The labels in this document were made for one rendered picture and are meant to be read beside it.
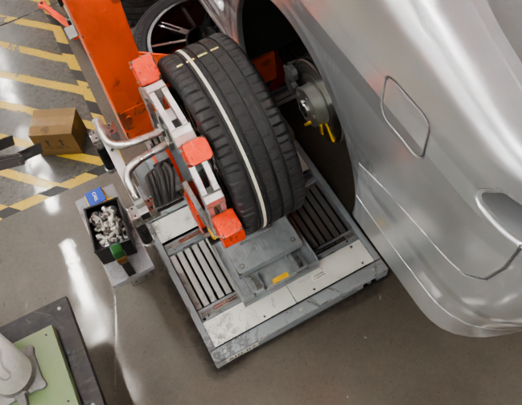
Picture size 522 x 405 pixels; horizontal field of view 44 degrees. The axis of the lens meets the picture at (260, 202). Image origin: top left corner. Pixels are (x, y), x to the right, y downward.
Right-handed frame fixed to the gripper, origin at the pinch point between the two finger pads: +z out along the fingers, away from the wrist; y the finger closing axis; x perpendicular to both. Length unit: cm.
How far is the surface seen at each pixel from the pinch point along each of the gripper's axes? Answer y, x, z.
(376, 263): -46, 92, 117
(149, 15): 74, -6, 121
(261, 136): -46, 7, 48
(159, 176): -24.0, 15.9, 26.2
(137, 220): -17.6, 29.4, 19.7
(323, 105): -44, 11, 85
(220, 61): -29, -12, 53
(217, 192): -36, 23, 37
